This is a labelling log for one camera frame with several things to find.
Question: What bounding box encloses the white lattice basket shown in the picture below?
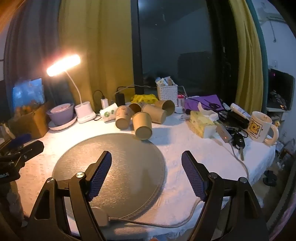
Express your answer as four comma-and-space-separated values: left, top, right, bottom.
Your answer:
157, 85, 178, 106

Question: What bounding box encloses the white paper cup green print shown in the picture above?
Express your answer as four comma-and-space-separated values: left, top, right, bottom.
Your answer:
99, 103, 118, 123

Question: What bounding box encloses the blue picture screen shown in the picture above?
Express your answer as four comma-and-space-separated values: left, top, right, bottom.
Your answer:
12, 78, 45, 110

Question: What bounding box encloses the round grey placemat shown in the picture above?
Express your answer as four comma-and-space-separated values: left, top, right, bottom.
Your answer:
52, 133, 166, 219

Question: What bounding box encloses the white round charger puck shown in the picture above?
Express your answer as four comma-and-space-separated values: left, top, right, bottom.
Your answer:
91, 207, 109, 227

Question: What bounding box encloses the yellow curtain right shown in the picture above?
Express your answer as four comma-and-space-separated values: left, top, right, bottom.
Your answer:
229, 1, 263, 113

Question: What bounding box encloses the white tube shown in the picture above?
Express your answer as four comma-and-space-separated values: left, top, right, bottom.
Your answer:
230, 103, 251, 120

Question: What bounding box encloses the small device with red led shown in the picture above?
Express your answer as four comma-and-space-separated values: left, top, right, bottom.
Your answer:
216, 123, 232, 143

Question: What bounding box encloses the brown paper cup lying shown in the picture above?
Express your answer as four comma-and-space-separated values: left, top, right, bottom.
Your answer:
142, 104, 167, 124

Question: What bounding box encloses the white charger plug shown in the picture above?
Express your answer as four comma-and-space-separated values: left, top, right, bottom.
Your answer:
101, 98, 109, 109

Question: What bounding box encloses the yellow tissue pack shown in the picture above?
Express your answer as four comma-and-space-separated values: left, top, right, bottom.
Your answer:
188, 110, 216, 138

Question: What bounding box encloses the car key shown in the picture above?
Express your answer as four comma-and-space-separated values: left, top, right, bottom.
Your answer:
232, 135, 245, 161

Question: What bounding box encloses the white desk lamp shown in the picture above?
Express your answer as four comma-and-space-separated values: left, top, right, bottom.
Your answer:
46, 54, 97, 124

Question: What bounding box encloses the brown paper cup with drawings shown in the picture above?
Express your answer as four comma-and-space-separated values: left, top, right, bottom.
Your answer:
115, 105, 134, 130

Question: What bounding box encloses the brown cardboard box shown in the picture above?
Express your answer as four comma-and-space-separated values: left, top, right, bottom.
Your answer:
8, 102, 52, 139

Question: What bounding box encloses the purple bowl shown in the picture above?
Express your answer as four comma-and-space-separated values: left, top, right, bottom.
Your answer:
46, 103, 74, 126

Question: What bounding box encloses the white plate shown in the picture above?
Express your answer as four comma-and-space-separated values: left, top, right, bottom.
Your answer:
48, 114, 77, 132

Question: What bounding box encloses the white bear mug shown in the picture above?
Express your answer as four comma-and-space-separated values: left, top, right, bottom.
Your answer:
247, 111, 279, 146

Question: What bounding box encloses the yellow curtain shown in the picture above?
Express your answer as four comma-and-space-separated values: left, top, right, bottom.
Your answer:
229, 1, 263, 113
58, 1, 133, 111

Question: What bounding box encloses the yellow curtain left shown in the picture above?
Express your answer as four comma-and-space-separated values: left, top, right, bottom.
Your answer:
58, 1, 133, 111

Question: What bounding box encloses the purple cloth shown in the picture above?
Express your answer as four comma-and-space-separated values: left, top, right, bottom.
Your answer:
184, 94, 225, 112

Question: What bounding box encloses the black power adapter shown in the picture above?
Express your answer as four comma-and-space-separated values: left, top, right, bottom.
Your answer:
115, 92, 125, 106

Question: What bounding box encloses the brown paper cup open end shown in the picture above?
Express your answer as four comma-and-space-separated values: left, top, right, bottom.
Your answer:
128, 102, 145, 113

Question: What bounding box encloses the yellow snack bag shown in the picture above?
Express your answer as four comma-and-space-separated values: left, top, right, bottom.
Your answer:
131, 94, 158, 104

